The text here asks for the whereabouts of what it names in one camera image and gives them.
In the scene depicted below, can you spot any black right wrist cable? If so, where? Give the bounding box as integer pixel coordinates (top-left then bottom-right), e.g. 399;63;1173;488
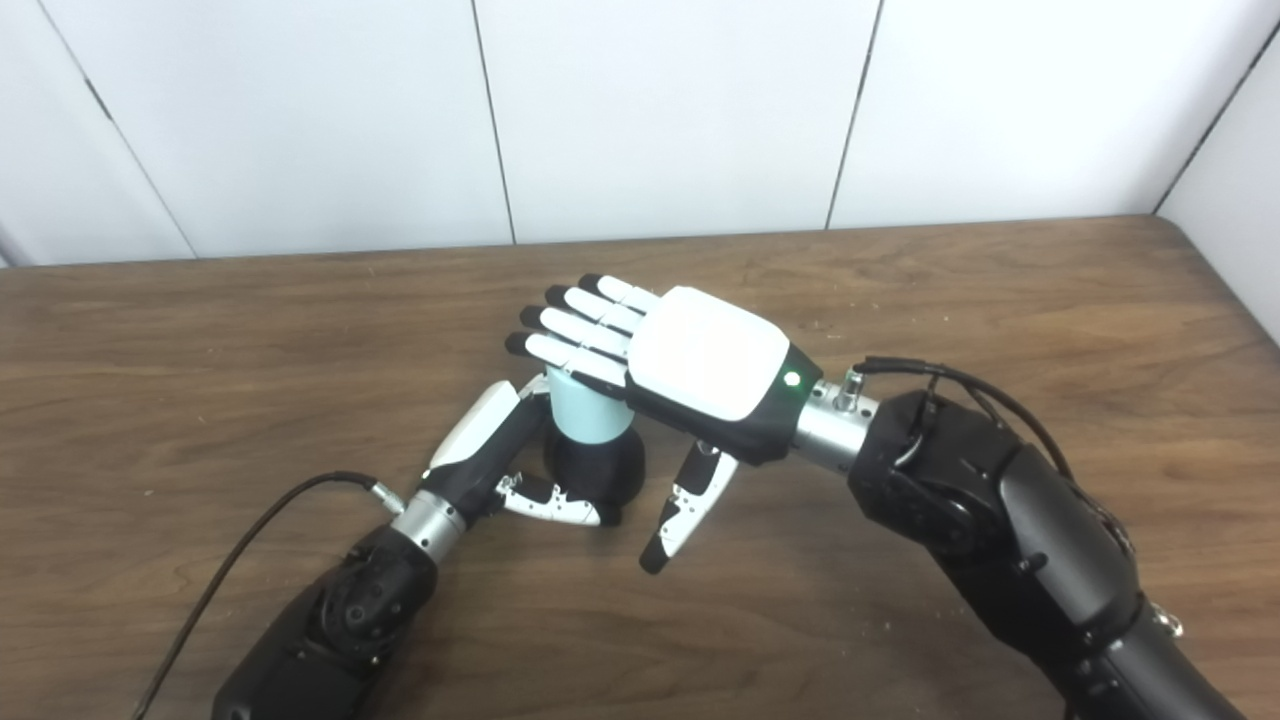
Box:
848;357;1136;561

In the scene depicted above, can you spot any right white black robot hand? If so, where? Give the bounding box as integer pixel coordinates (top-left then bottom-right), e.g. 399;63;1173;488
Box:
505;274;823;576

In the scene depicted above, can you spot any black flared nozzle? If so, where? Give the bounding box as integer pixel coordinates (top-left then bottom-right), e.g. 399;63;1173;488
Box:
543;430;647;511

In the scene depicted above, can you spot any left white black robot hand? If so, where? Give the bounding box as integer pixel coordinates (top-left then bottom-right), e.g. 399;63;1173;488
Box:
420;375;621;528

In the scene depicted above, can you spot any light-blue short hose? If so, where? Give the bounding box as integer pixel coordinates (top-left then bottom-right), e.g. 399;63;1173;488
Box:
546;365;635;443

